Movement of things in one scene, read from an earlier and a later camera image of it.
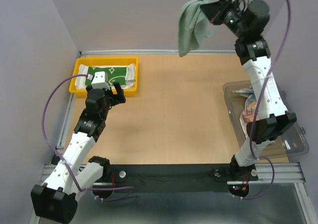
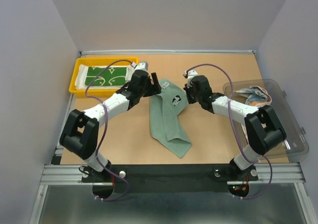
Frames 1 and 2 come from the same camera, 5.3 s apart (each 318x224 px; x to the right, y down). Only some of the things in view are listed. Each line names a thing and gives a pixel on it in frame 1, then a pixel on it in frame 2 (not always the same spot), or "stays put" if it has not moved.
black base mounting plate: [178, 178] stays put
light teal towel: [193, 24] → [164, 109]
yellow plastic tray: [105, 61] stays put
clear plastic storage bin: [242, 107] stays put
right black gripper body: [233, 16] → [192, 96]
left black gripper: [119, 98] → [156, 88]
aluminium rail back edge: [154, 51] stays put
